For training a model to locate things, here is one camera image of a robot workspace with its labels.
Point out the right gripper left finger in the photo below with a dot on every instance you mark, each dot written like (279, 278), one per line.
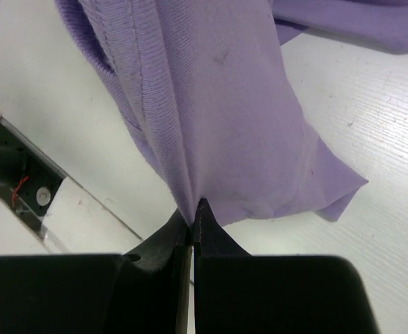
(145, 290)

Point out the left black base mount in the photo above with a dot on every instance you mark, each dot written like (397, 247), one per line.
(29, 179)

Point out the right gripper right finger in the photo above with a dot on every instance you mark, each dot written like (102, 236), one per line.
(236, 292)

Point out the purple t shirt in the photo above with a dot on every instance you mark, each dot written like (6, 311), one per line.
(202, 88)

